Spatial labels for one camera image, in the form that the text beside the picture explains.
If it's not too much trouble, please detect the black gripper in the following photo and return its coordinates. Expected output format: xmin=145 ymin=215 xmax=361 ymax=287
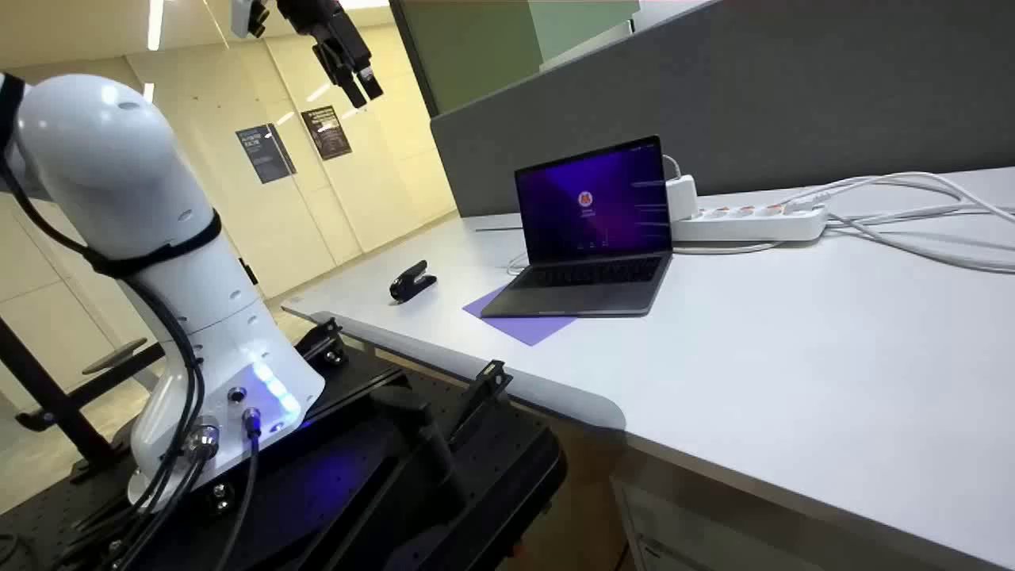
xmin=275 ymin=0 xmax=386 ymax=113

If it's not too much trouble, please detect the grey laptop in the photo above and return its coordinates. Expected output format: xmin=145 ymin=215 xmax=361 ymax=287
xmin=479 ymin=134 xmax=675 ymax=321

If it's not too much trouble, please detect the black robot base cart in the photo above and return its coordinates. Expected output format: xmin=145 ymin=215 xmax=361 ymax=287
xmin=0 ymin=315 xmax=571 ymax=571

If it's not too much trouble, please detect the white laptop charger brick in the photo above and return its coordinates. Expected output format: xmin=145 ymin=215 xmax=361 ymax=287
xmin=662 ymin=172 xmax=701 ymax=224

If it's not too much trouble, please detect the black stapler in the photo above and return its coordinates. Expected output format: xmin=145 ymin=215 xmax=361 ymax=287
xmin=386 ymin=259 xmax=442 ymax=306

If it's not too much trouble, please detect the ceiling light strip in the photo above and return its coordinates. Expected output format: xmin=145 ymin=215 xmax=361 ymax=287
xmin=143 ymin=0 xmax=169 ymax=53

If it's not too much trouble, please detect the grey desk partition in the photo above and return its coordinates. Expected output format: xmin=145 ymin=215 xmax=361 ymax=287
xmin=430 ymin=0 xmax=1015 ymax=220

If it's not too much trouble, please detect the white power strip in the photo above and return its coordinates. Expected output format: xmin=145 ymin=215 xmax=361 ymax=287
xmin=671 ymin=205 xmax=833 ymax=248

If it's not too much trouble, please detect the dark wall poster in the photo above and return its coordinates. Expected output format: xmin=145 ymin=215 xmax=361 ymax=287
xmin=303 ymin=102 xmax=355 ymax=165
xmin=234 ymin=120 xmax=299 ymax=188

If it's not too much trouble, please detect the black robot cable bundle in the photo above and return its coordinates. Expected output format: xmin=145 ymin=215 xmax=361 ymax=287
xmin=0 ymin=157 xmax=267 ymax=571

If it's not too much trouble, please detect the black metal stand frame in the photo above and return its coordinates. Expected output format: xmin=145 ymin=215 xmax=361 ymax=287
xmin=0 ymin=315 xmax=169 ymax=487

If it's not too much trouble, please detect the white power cable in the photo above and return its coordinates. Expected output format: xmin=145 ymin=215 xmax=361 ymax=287
xmin=823 ymin=215 xmax=1015 ymax=279
xmin=776 ymin=169 xmax=1015 ymax=229

